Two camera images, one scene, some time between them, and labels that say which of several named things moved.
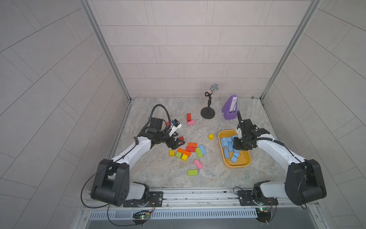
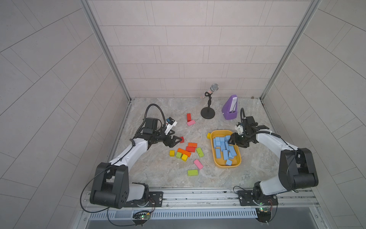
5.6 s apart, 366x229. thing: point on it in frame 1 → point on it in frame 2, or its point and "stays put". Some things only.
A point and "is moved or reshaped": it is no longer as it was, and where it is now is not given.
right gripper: [236, 146] stays put
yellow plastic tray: [244, 159] → [220, 162]
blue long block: [226, 153] → [218, 153]
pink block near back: [190, 122] stays put
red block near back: [188, 117] stays put
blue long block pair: [233, 137] is moved or reshaped
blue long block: [230, 146] → [222, 146]
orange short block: [192, 144] stays put
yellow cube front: [184, 157] stays put
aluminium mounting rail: [205, 198] stays put
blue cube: [233, 159] → [228, 162]
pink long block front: [198, 164] stays put
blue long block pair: [202, 149] → [232, 153]
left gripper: [173, 145] stays put
